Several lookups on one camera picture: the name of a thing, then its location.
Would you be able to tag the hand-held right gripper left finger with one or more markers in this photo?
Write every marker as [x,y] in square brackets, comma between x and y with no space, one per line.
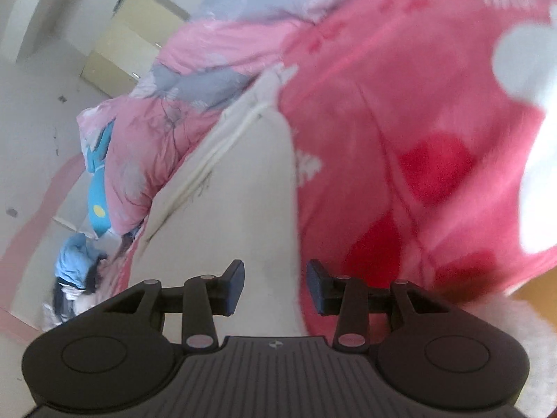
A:
[235,289]

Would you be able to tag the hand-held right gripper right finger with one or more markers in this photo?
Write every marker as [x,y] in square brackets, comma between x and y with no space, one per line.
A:
[315,289]

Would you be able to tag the white fluffy sweater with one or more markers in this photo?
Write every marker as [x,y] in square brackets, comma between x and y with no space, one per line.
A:
[239,204]

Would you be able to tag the black folded garment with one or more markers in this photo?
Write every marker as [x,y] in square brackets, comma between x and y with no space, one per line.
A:
[93,278]

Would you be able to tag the pink grey floral quilt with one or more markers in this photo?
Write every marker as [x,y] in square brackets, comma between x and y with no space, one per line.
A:
[143,161]

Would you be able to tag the blue quilt with yellow dots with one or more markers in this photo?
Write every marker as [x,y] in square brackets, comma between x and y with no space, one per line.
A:
[98,200]

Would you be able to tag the cream folded garments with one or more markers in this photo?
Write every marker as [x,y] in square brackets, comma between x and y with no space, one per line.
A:
[65,309]

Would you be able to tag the pink floral bed blanket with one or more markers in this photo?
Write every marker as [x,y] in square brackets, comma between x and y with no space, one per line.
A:
[391,96]

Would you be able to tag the white fluffy cloth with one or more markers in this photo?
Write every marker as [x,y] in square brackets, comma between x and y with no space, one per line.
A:
[535,357]

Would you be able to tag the cream wardrobe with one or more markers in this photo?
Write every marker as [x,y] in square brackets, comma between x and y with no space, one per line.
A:
[126,39]

